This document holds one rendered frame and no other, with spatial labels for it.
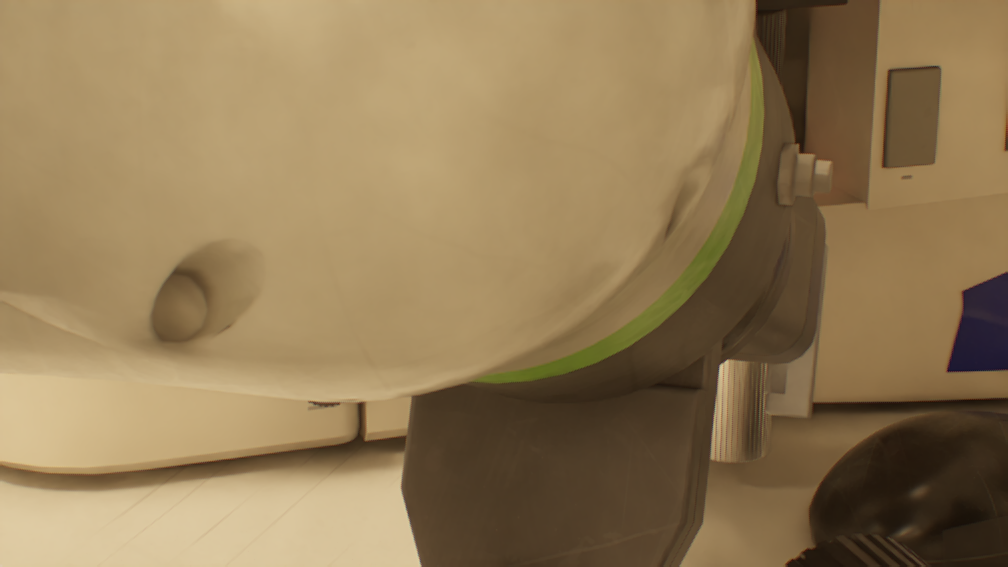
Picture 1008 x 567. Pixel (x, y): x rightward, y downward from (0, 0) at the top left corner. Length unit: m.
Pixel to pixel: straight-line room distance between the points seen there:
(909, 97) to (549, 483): 0.34
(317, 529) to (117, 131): 0.41
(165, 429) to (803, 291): 0.24
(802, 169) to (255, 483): 0.33
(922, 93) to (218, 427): 0.27
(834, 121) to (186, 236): 0.52
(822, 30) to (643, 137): 0.50
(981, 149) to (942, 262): 0.05
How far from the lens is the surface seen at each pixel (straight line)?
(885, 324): 0.70
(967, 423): 0.61
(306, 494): 0.64
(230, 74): 0.21
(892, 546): 0.34
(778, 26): 0.60
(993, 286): 0.72
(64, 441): 0.65
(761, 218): 0.35
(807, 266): 0.50
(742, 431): 0.63
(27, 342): 0.25
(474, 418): 0.40
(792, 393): 0.53
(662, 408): 0.39
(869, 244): 0.70
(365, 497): 0.64
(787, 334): 0.49
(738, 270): 0.35
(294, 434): 0.66
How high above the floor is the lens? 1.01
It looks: 18 degrees down
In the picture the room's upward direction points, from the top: straight up
